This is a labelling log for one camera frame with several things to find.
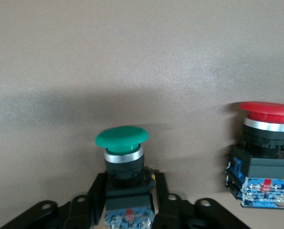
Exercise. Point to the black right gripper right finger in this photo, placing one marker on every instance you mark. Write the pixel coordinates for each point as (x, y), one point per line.
(175, 214)

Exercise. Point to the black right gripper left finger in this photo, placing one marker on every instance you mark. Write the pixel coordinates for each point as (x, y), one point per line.
(84, 214)

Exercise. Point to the green mushroom push button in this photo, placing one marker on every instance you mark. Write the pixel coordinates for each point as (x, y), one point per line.
(121, 137)

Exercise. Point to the red mushroom push button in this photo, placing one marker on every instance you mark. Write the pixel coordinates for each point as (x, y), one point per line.
(263, 107)

